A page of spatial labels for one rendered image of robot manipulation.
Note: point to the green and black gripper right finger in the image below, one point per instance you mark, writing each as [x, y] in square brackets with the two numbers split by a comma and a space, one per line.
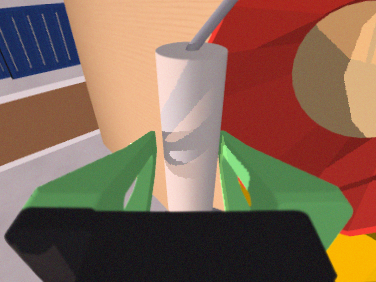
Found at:
[275, 185]

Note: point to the yellow square tray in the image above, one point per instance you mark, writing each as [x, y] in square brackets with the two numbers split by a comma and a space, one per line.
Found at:
[354, 258]

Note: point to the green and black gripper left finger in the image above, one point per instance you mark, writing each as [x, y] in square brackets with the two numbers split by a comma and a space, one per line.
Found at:
[103, 184]

